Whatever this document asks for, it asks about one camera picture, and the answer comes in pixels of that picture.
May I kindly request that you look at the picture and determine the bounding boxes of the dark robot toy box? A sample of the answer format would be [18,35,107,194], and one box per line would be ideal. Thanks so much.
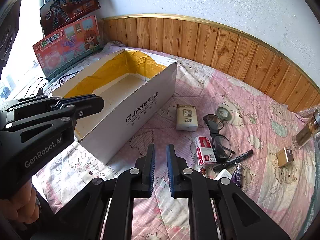
[39,0,101,37]

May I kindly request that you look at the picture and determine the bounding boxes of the purple silver toy figure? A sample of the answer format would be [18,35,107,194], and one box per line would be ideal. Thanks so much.
[231,164,244,188]

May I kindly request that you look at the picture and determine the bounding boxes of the black marker pen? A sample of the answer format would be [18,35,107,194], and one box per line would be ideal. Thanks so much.
[213,149,254,172]

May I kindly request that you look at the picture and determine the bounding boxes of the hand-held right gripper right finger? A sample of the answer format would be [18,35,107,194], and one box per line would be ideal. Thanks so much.
[166,144,292,240]

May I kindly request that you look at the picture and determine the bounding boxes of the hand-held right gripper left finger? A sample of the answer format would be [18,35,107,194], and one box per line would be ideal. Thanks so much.
[30,144,157,240]

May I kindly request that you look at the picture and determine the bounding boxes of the white cardboard box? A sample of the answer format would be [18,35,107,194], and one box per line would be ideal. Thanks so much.
[51,47,178,165]

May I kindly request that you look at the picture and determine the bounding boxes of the beige tissue pack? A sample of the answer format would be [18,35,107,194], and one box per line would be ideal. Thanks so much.
[176,104,199,131]

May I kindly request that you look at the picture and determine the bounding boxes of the black framed glasses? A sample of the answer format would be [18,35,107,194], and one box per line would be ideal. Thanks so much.
[203,114,235,163]

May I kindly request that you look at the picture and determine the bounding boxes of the pink printed blanket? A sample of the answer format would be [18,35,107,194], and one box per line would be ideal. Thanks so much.
[32,41,318,240]

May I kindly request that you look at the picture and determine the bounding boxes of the gold small box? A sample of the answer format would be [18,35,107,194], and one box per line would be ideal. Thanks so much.
[276,146,295,167]

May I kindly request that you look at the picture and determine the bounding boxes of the black earphone cable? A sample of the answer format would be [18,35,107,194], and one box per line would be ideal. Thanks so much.
[59,71,81,87]

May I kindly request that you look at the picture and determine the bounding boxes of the red staples box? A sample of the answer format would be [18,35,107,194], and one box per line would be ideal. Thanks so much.
[194,136,217,166]

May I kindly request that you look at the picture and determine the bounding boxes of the glass bottle with amber liquid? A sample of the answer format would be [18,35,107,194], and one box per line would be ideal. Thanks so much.
[293,109,320,150]

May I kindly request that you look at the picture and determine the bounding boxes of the person's left hand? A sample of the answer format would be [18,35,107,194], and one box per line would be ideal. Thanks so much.
[0,183,38,233]

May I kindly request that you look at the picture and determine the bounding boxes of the pink toy washing machine box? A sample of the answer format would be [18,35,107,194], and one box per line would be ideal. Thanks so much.
[32,15,103,82]

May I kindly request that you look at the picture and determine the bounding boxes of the clear tape roll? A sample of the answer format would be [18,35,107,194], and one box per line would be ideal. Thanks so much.
[216,107,232,121]

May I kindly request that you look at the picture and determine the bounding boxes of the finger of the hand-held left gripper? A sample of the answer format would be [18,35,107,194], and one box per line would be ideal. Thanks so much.
[0,96,105,132]
[17,94,97,105]

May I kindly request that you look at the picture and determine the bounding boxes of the bubble wrap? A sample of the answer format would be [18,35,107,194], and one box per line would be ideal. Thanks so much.
[294,105,320,119]

